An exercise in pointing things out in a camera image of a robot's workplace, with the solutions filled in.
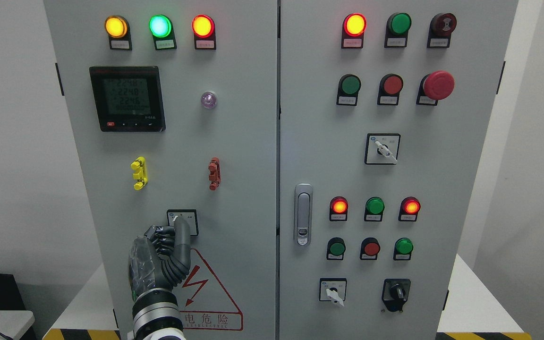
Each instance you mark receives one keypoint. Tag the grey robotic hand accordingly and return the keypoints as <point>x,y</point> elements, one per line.
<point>160,259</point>

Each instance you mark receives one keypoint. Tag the white rotary switch door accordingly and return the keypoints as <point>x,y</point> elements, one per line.
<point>190,215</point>

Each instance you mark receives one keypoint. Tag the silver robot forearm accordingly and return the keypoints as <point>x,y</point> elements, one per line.
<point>156,316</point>

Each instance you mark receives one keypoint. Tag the green lit indicator light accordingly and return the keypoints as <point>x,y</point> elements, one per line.
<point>162,30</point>

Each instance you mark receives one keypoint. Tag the red electric hazard warning sticker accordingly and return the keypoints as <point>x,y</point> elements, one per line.
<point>204,302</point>

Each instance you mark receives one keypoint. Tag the grey left cabinet door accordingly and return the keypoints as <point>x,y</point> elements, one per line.
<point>237,222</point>

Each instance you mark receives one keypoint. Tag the grey cabinet door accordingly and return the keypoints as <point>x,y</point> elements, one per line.
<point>323,144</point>
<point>237,222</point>

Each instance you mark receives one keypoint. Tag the white side table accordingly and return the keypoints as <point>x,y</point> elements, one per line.
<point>17,324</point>

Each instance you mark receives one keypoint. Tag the black digital power meter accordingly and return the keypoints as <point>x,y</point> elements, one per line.
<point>128,98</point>

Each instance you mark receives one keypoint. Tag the small purple indicator lamp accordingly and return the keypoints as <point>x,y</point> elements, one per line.
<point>209,100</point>

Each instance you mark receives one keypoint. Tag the green push button lower left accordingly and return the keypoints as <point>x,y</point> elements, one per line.
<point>335,249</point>

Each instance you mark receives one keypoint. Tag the green push button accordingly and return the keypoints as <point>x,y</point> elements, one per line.
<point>335,249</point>
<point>403,249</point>
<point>348,88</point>

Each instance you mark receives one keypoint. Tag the red lit indicator middle left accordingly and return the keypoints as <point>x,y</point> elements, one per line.
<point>339,209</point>

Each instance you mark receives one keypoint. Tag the red push button lower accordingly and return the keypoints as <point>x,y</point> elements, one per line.
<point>370,249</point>

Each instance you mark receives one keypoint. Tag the red push button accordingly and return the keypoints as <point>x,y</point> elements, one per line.
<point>370,249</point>
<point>390,87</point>

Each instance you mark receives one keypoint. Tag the green indicator middle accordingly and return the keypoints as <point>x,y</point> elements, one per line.
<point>374,209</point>

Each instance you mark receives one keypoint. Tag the red lit indicator light left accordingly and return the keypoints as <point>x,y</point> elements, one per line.
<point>204,32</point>

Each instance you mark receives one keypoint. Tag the yellow indicator light top left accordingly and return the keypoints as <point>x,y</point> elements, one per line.
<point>118,31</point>

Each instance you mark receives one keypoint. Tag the green push button lower right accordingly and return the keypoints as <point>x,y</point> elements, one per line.
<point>403,249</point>

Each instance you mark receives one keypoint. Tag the red lit indicator middle right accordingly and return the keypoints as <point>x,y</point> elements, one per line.
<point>409,209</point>

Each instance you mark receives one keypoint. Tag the green push button upper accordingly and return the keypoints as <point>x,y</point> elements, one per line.
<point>348,88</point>

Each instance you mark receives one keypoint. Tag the grey right cabinet door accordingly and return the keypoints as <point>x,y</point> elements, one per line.
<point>323,144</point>

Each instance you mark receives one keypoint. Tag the red push button upper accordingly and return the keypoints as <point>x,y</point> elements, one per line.
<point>390,87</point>

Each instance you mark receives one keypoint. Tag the red lit indicator top right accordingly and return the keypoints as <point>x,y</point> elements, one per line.
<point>353,30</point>

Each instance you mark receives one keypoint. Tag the red emergency stop button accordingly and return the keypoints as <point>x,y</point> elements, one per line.
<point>436,86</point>

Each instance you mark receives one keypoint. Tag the green indicator top right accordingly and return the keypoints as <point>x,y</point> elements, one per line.
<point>397,27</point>

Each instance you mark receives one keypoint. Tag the dark red buzzer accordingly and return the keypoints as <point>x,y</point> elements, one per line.
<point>441,28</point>

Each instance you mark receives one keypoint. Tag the silver door handle lock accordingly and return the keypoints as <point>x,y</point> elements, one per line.
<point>303,198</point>

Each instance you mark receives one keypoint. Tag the white rotary switch lower right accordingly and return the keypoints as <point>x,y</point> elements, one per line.
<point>333,290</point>

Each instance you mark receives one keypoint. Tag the white rotary switch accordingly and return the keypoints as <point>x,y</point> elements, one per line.
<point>382,148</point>
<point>333,290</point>

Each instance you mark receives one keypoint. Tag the black rotary selector switch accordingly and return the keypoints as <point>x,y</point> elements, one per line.
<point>395,294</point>

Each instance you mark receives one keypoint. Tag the white rotary switch upper right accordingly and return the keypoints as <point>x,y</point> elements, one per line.
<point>382,148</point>

